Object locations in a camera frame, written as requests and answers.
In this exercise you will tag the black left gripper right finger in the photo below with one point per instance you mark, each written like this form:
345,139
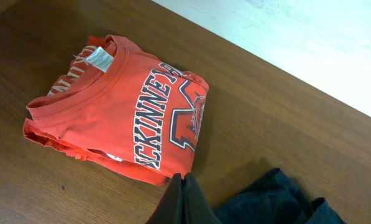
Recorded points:
196,209

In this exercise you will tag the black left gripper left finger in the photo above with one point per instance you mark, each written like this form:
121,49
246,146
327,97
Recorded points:
170,208

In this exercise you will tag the navy blue shorts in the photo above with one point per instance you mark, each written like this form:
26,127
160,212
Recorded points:
276,199

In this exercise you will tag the folded red t-shirt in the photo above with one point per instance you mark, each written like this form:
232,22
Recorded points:
123,109

